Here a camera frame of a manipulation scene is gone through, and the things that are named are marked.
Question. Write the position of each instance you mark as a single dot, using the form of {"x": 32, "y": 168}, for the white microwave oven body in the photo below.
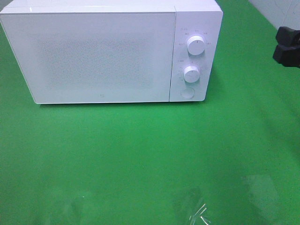
{"x": 192, "y": 17}

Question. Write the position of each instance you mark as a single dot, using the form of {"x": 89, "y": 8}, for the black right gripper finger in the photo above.
{"x": 287, "y": 36}
{"x": 287, "y": 56}

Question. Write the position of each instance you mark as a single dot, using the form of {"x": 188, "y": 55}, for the white timer knob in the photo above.
{"x": 191, "y": 74}

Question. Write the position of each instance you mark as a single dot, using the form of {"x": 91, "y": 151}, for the round white door button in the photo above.
{"x": 188, "y": 93}

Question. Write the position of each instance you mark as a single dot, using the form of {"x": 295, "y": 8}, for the upper white power knob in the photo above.
{"x": 195, "y": 45}

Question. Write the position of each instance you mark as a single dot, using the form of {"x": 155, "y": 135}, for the white microwave door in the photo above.
{"x": 93, "y": 58}

